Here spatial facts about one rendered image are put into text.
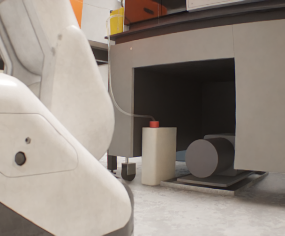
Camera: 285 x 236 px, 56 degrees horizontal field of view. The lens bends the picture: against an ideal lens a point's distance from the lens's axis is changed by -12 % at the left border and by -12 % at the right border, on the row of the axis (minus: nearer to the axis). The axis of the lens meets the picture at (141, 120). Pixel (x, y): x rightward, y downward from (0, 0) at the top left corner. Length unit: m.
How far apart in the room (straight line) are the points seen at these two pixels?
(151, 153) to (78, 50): 0.87
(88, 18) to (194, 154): 2.77
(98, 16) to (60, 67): 3.08
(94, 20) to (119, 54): 2.22
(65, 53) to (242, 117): 0.71
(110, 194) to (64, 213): 0.09
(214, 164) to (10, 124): 1.06
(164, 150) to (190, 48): 0.51
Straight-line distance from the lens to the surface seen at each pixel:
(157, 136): 1.40
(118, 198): 0.48
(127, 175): 1.49
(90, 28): 3.70
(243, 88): 1.11
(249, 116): 1.09
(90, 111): 0.63
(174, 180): 1.51
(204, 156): 1.32
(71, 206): 0.41
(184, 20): 1.28
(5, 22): 0.73
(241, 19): 1.18
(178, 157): 2.24
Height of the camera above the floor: 0.31
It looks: level
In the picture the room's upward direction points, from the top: 1 degrees clockwise
